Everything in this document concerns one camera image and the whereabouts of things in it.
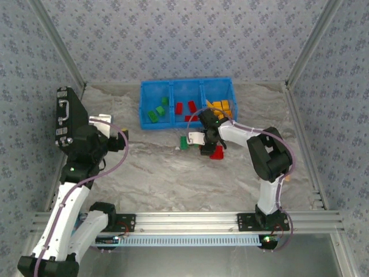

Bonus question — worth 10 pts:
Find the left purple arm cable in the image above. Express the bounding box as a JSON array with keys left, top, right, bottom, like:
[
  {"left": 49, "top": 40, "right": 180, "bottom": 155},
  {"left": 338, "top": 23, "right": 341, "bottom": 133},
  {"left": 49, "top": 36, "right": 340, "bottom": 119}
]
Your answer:
[{"left": 34, "top": 117, "right": 130, "bottom": 277}]

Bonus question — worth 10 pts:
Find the blue divided plastic bin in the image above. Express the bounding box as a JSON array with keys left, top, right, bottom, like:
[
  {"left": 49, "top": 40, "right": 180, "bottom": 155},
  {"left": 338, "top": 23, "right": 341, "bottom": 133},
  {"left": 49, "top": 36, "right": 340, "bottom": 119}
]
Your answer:
[{"left": 140, "top": 77, "right": 239, "bottom": 131}]

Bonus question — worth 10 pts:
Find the aluminium frame leg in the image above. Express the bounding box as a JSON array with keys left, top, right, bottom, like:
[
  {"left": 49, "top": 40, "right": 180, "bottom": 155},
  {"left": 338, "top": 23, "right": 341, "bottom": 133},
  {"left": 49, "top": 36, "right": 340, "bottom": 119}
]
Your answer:
[{"left": 330, "top": 233, "right": 357, "bottom": 277}]

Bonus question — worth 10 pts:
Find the left circuit board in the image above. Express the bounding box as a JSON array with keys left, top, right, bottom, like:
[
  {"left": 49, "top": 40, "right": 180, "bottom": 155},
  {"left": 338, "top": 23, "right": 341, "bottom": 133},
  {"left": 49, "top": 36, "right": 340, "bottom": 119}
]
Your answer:
[{"left": 96, "top": 235, "right": 121, "bottom": 246}]

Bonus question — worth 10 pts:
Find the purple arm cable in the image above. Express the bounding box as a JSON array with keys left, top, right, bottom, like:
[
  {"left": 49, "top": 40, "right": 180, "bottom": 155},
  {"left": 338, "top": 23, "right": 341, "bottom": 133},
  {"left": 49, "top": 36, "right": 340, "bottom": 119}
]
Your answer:
[
  {"left": 34, "top": 117, "right": 130, "bottom": 277},
  {"left": 186, "top": 107, "right": 296, "bottom": 253}
]

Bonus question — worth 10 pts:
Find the slotted white cable duct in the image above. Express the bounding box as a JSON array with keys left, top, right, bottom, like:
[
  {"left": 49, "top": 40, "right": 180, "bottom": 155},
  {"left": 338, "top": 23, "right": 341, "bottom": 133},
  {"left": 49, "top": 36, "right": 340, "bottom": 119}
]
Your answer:
[{"left": 92, "top": 234, "right": 262, "bottom": 248}]

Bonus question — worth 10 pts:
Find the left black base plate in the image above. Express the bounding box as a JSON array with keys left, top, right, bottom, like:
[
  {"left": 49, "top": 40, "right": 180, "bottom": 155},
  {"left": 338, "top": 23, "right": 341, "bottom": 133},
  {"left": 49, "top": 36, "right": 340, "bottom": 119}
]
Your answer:
[{"left": 114, "top": 213, "right": 137, "bottom": 233}]

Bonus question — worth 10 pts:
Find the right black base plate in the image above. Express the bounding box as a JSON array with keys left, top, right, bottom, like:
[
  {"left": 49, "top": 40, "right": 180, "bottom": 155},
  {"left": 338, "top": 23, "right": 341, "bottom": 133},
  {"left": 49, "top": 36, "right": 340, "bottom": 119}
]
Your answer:
[{"left": 237, "top": 212, "right": 291, "bottom": 231}]

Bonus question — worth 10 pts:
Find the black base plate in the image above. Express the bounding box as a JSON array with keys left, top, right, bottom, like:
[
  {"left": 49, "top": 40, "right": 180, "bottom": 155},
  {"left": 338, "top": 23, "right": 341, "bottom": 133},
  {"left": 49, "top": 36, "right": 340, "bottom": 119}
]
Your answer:
[
  {"left": 237, "top": 212, "right": 291, "bottom": 231},
  {"left": 114, "top": 213, "right": 137, "bottom": 233}
]

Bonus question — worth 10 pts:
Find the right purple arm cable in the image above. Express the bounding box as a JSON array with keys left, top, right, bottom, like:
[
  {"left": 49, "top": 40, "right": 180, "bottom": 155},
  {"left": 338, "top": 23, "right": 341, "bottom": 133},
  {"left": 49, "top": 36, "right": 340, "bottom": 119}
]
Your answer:
[{"left": 186, "top": 107, "right": 296, "bottom": 253}]

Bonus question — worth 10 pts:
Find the black hard case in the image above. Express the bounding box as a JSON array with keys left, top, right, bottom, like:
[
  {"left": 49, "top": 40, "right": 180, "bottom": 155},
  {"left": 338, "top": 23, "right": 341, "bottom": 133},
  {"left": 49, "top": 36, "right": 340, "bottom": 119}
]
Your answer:
[{"left": 55, "top": 86, "right": 89, "bottom": 151}]

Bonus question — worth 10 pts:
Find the aluminium corner post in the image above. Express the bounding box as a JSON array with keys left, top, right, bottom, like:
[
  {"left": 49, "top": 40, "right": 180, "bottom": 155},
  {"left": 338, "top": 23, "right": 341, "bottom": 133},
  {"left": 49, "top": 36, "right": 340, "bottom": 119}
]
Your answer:
[
  {"left": 28, "top": 0, "right": 87, "bottom": 89},
  {"left": 285, "top": 0, "right": 345, "bottom": 87}
]

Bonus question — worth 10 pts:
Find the long aluminium base rail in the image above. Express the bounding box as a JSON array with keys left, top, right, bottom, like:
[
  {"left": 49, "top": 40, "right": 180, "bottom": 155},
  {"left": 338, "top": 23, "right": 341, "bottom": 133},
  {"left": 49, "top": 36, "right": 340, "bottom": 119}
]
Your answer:
[{"left": 28, "top": 211, "right": 345, "bottom": 234}]

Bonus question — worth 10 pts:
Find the large red lego brick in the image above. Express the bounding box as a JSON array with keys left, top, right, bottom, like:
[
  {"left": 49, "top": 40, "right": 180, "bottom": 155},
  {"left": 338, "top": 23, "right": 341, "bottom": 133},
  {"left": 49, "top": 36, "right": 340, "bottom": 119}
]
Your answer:
[{"left": 209, "top": 145, "right": 225, "bottom": 160}]

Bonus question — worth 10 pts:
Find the circuit board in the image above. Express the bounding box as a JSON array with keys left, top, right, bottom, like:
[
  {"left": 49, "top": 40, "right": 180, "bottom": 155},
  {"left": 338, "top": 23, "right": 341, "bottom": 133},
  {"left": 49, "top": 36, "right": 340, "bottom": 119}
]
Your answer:
[
  {"left": 259, "top": 235, "right": 279, "bottom": 249},
  {"left": 96, "top": 235, "right": 121, "bottom": 246}
]

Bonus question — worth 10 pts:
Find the right circuit board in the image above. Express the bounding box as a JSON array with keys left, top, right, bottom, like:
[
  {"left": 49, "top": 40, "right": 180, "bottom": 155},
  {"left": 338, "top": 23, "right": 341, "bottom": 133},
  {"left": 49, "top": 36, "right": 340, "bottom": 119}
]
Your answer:
[{"left": 259, "top": 235, "right": 279, "bottom": 249}]

